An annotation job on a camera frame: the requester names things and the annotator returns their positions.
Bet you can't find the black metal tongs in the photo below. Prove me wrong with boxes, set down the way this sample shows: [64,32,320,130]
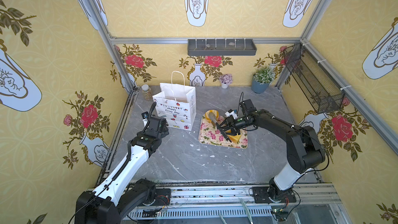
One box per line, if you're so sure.
[208,112,231,143]

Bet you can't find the square yellow toast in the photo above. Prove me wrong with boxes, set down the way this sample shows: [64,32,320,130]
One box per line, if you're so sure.
[226,130,241,144]

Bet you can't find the white printed paper bag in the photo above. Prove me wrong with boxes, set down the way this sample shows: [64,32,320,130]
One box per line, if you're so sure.
[152,82,197,131]

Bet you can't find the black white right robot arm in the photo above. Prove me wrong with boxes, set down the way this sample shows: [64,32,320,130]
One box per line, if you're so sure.
[209,100,326,202]

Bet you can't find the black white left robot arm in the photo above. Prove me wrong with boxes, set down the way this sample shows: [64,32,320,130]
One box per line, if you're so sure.
[71,116,169,224]

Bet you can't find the floral rectangular tray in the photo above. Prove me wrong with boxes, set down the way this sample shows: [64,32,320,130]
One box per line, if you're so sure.
[199,115,248,149]

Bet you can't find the small purple flower pot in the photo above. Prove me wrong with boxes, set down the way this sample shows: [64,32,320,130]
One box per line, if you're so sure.
[219,74,233,89]

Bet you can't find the glass jar with sprinkles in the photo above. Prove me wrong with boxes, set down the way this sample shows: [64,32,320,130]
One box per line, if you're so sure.
[142,84,153,101]

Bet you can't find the green plant blue pot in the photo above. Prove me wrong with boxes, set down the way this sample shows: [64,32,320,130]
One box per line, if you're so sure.
[251,67,275,94]

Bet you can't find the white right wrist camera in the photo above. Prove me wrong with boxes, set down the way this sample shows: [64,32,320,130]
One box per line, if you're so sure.
[225,109,238,119]

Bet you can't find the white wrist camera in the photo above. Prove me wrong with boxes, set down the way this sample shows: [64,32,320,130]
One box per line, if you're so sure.
[142,112,149,120]
[225,109,238,119]

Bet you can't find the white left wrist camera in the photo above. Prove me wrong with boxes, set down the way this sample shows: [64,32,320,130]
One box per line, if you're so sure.
[142,112,149,120]

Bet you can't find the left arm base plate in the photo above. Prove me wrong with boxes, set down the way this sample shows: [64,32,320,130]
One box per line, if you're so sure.
[139,188,171,207]

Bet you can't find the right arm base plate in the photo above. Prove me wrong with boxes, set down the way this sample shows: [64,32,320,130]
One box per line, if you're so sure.
[249,186,297,204]

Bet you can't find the grey wall shelf rack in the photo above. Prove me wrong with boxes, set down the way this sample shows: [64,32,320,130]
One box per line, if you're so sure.
[187,38,258,57]

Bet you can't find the black wire mesh basket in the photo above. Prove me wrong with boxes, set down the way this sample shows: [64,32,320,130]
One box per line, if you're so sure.
[283,44,345,114]

